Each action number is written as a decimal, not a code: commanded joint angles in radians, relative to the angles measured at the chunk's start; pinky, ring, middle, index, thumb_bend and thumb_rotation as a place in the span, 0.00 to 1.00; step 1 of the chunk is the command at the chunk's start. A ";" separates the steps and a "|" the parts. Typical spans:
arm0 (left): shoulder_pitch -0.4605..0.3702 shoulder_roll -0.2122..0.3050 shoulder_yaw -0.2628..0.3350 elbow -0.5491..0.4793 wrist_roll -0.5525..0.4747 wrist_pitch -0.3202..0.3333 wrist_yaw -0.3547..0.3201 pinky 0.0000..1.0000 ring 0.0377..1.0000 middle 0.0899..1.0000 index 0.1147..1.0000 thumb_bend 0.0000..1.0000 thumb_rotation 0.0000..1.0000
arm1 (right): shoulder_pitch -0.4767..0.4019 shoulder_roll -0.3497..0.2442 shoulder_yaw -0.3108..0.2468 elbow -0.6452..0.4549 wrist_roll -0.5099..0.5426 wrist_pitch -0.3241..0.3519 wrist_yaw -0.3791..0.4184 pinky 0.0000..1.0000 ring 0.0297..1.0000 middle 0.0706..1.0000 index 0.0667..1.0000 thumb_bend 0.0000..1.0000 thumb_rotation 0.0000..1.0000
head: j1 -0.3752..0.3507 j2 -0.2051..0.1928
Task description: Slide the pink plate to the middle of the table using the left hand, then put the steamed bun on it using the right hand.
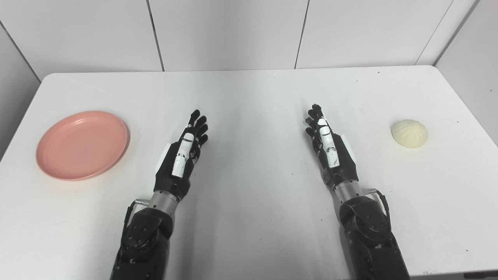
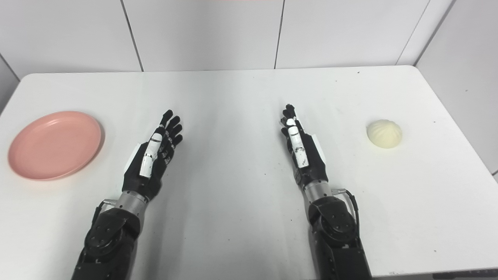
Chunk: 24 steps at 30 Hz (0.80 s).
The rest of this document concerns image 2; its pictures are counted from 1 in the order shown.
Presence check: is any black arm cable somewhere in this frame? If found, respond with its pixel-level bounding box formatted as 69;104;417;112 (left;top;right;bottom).
92;199;117;225
333;188;360;238

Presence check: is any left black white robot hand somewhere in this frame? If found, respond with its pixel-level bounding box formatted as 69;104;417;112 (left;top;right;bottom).
122;110;184;201

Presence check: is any cream steamed bun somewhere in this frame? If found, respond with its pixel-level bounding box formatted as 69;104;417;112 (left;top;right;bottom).
366;119;403;149

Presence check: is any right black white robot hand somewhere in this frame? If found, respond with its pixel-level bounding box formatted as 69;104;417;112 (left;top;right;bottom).
279;104;330;190

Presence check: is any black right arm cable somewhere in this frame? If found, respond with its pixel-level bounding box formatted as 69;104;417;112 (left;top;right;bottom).
333;188;360;238

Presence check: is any pink round plate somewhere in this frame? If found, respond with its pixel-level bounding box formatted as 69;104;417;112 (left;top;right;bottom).
8;111;105;181

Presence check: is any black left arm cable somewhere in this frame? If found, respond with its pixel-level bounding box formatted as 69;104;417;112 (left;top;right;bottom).
92;199;117;225

